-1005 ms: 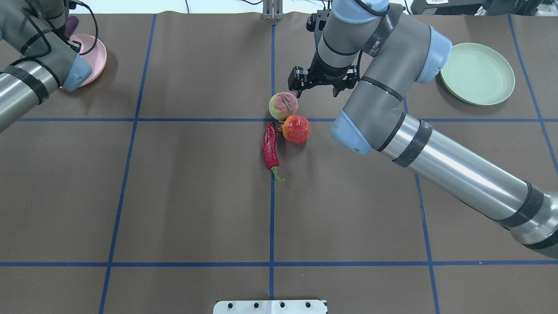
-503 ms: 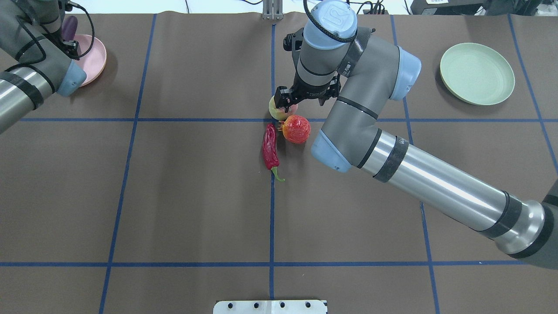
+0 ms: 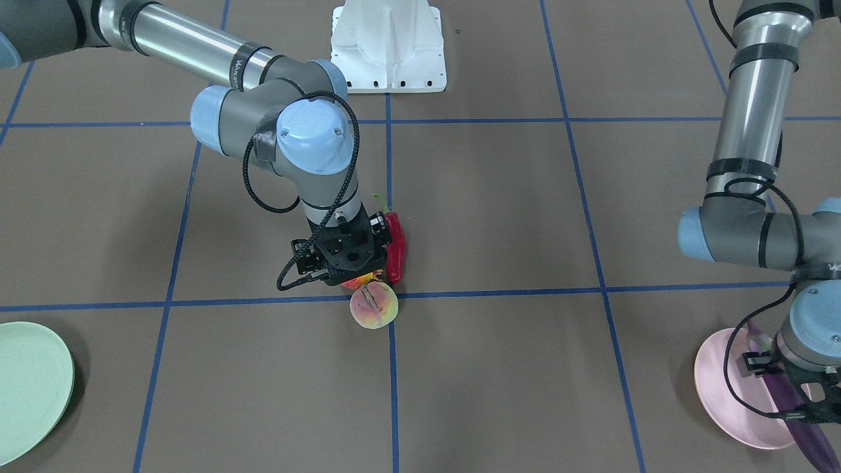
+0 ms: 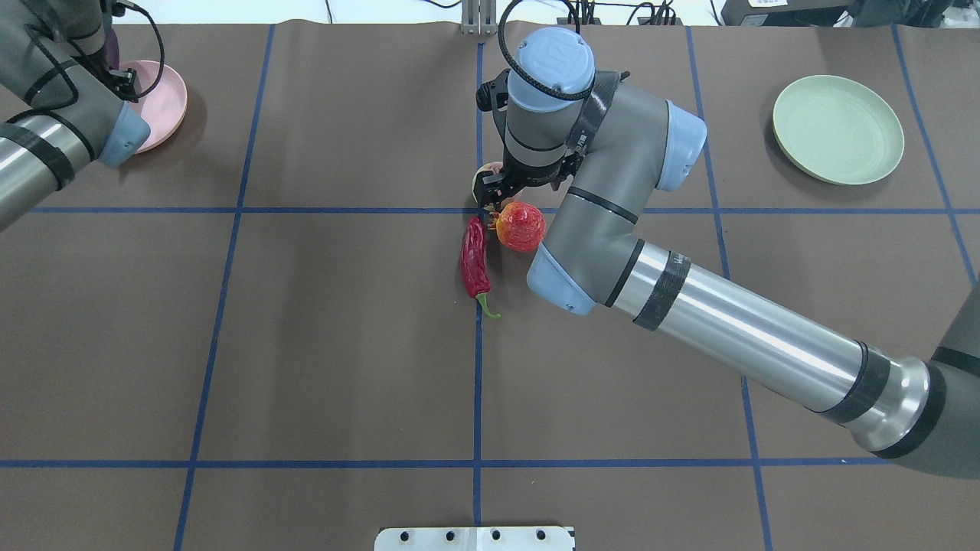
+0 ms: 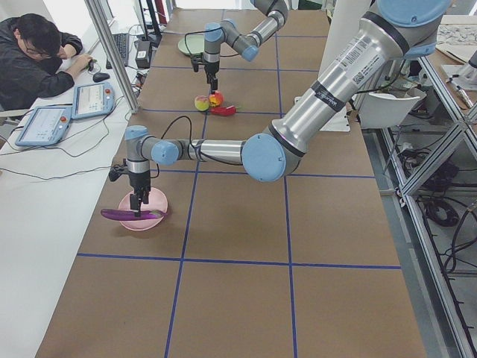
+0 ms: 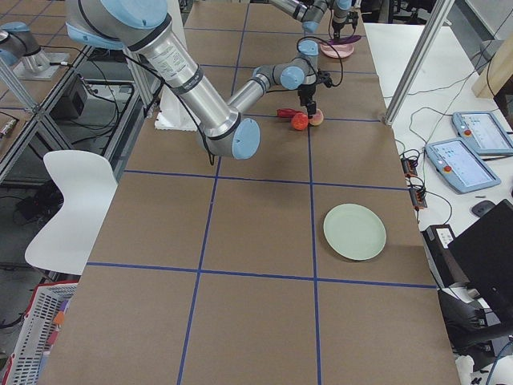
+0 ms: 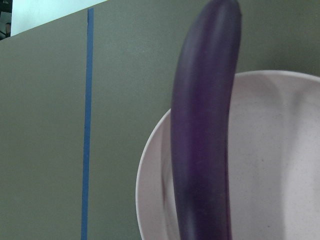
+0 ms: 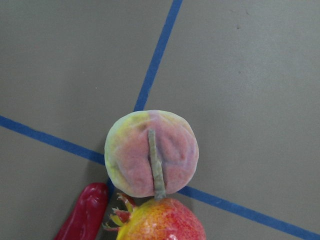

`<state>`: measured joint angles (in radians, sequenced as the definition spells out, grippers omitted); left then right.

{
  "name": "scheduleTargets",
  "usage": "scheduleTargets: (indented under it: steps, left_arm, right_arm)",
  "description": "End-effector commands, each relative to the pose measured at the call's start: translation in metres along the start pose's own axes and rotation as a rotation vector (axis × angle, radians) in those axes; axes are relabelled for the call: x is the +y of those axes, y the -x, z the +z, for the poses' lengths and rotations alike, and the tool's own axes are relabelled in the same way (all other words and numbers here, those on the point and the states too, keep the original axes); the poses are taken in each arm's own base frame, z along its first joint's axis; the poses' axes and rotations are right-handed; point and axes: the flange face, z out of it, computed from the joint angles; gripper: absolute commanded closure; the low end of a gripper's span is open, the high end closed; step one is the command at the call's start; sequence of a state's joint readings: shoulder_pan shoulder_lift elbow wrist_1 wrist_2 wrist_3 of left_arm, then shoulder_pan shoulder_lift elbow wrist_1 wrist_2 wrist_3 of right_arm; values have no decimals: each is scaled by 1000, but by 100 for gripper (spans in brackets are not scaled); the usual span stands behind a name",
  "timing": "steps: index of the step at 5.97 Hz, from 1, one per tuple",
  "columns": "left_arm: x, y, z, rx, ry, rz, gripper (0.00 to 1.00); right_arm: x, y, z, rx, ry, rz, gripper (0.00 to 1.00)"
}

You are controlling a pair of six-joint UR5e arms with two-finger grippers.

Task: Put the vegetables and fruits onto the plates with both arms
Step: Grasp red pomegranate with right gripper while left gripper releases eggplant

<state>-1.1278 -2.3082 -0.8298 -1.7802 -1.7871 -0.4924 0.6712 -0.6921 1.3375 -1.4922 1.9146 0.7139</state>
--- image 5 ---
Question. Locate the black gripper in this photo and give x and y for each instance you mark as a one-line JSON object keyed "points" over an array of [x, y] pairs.
{"points": [[139, 181], [211, 69]]}

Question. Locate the purple eggplant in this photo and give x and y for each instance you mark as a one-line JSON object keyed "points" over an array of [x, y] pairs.
{"points": [[130, 215]]}

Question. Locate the red chili pepper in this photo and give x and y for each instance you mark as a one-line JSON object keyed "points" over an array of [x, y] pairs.
{"points": [[223, 111]]}

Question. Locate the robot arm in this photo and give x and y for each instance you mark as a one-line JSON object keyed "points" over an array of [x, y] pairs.
{"points": [[385, 31], [246, 45]]}

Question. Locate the pink plate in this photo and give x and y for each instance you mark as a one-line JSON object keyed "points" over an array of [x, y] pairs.
{"points": [[158, 201]]}

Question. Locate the pink yellow peach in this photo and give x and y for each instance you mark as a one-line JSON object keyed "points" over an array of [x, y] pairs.
{"points": [[201, 103]]}

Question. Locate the green plate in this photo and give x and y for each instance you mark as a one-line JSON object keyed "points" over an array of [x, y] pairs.
{"points": [[191, 45]]}

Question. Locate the black keyboard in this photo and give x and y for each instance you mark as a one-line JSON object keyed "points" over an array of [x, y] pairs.
{"points": [[121, 42]]}

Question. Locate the black computer mouse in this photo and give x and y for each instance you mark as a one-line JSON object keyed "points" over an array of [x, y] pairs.
{"points": [[100, 76]]}

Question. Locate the far blue teach pendant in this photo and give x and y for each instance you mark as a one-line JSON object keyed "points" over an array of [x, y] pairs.
{"points": [[92, 100]]}

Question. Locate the blue teach pendant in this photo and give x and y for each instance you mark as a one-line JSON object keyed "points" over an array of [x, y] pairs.
{"points": [[45, 126], [92, 100]]}

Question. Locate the near blue teach pendant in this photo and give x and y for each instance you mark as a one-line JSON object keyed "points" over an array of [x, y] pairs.
{"points": [[45, 126]]}

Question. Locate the white chair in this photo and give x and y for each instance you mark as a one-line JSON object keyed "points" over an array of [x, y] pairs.
{"points": [[384, 110]]}

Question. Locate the seated person in black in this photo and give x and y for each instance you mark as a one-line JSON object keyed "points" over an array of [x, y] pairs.
{"points": [[37, 60]]}

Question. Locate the aluminium frame post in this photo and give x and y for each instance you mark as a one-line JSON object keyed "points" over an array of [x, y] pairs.
{"points": [[99, 20]]}

